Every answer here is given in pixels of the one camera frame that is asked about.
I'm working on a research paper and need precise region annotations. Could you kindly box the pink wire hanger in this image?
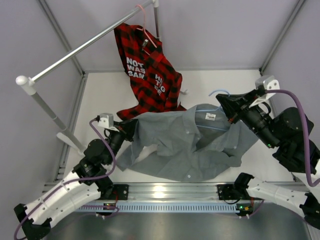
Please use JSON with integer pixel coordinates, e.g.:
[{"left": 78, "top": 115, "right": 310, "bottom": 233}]
[{"left": 135, "top": 3, "right": 159, "bottom": 48}]

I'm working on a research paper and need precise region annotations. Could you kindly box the silver clothes rack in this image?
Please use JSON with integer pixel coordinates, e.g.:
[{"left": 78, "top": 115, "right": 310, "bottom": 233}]
[{"left": 15, "top": 0, "right": 190, "bottom": 157}]

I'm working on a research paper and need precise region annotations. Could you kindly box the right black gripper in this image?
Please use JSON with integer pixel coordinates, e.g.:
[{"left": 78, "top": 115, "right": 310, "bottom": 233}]
[{"left": 215, "top": 90, "right": 280, "bottom": 150}]

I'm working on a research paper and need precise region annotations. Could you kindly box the grey button shirt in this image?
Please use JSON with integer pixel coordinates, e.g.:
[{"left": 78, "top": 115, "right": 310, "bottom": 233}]
[{"left": 117, "top": 103, "right": 258, "bottom": 182}]

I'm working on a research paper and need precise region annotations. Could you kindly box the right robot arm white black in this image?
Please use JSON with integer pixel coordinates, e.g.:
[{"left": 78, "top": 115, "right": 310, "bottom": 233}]
[{"left": 216, "top": 89, "right": 320, "bottom": 229}]

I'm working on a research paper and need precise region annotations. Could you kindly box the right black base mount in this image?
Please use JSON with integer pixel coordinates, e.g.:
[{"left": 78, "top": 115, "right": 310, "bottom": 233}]
[{"left": 216, "top": 184, "right": 239, "bottom": 201}]

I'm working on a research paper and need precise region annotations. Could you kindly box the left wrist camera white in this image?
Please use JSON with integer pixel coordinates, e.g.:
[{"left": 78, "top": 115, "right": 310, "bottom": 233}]
[{"left": 97, "top": 113, "right": 120, "bottom": 132}]

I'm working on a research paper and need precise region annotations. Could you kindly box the slotted grey cable duct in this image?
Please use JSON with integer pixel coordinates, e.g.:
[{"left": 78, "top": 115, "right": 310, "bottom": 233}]
[{"left": 76, "top": 202, "right": 240, "bottom": 213}]

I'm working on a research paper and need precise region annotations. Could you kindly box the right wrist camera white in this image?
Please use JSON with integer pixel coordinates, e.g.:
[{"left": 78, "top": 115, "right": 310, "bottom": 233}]
[{"left": 255, "top": 75, "right": 280, "bottom": 101}]

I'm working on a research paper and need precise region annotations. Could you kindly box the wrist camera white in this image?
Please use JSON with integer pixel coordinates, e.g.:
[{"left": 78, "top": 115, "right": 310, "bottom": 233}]
[
  {"left": 255, "top": 75, "right": 280, "bottom": 101},
  {"left": 97, "top": 113, "right": 120, "bottom": 132}
]

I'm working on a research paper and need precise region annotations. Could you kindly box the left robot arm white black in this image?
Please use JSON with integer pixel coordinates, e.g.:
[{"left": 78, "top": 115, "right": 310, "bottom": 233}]
[{"left": 13, "top": 114, "right": 138, "bottom": 240}]

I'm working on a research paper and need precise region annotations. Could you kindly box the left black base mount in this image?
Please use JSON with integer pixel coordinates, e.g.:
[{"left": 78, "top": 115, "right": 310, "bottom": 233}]
[{"left": 108, "top": 184, "right": 129, "bottom": 201}]

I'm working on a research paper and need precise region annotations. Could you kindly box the red black plaid shirt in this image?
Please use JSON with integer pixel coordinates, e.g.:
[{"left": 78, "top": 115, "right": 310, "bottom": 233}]
[{"left": 114, "top": 23, "right": 185, "bottom": 121}]

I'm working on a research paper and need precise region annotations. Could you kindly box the aluminium mounting rail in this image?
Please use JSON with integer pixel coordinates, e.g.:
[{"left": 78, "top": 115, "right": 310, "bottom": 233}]
[{"left": 42, "top": 181, "right": 311, "bottom": 203}]

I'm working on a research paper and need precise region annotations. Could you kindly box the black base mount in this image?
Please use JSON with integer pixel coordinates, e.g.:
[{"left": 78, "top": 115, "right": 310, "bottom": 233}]
[
  {"left": 108, "top": 184, "right": 129, "bottom": 201},
  {"left": 216, "top": 184, "right": 239, "bottom": 201}
]

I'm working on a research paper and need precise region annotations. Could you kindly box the blue wire hanger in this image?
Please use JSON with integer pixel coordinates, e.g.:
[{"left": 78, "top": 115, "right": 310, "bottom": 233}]
[{"left": 195, "top": 88, "right": 230, "bottom": 132}]

